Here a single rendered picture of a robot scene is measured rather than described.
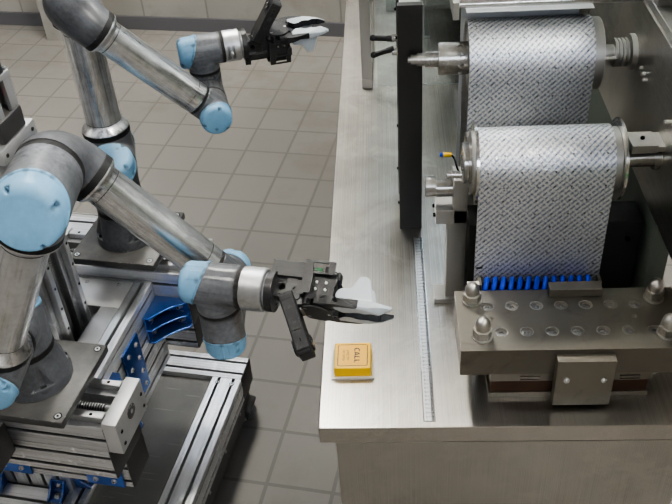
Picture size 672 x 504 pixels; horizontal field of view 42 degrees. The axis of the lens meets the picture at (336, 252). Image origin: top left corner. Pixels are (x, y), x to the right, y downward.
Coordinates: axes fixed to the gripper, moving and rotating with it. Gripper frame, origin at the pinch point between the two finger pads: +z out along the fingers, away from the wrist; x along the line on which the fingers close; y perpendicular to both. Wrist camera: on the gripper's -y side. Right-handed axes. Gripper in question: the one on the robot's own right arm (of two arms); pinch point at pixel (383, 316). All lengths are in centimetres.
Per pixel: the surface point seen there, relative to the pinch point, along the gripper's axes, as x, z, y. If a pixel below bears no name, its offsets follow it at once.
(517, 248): 18.4, 19.7, 21.8
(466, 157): 3.8, 9.4, 32.2
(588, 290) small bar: 21.2, 33.2, 16.1
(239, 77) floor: 247, -138, 197
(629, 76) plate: 20, 38, 62
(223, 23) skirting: 269, -165, 246
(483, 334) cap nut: 13.3, 15.7, 2.9
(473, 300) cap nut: 18.2, 12.9, 10.6
